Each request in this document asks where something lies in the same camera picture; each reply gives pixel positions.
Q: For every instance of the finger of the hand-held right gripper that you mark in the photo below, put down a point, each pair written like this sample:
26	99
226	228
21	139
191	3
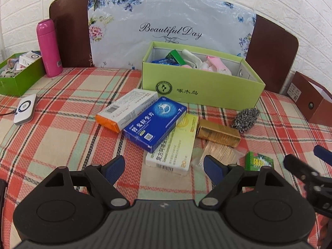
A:
298	164
323	152

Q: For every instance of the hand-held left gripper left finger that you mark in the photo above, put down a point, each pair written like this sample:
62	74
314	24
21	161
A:
115	166

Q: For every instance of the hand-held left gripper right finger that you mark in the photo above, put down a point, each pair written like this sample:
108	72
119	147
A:
213	166

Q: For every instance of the bag of toothpicks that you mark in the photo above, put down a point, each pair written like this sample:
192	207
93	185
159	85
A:
220	151

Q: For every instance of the gold box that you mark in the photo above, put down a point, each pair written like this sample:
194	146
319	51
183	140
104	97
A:
217	133

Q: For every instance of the yellow and white medicine box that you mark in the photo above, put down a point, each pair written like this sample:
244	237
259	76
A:
179	147

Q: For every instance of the small green box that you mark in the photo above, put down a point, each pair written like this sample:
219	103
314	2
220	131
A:
176	57
259	160

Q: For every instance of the steel wool scrubber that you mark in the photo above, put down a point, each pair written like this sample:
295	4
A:
245	120

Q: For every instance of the blue medicine box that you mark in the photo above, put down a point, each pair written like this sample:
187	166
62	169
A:
155	122

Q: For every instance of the orange and white medicine box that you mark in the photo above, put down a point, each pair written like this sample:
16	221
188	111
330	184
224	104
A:
129	106

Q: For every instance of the light green cardboard box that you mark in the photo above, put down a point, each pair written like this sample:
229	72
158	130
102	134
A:
207	89

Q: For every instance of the pink and white glove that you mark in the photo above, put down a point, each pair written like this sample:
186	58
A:
215	63

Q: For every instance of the dark blue printed packet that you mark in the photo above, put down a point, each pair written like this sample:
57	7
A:
163	61

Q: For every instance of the brown paper box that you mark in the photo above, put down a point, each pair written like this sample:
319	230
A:
306	103

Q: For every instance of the red plaid bed sheet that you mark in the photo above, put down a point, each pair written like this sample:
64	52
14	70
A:
64	127

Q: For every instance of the white power bank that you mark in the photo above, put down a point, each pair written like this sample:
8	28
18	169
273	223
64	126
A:
24	110

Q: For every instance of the black object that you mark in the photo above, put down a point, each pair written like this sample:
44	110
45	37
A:
2	195

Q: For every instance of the dark green cardboard box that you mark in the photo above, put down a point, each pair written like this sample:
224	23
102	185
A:
20	83

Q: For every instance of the pink thermos bottle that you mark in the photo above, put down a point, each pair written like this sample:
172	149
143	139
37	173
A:
49	49

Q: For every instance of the small white box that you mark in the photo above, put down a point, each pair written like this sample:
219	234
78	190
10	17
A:
29	58

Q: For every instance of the brown wooden headboard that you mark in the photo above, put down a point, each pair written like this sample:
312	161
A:
70	31

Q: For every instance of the round patterned tin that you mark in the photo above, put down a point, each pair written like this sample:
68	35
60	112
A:
6	72

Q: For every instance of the floral Beautiful Day board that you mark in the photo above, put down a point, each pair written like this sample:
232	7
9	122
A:
166	13

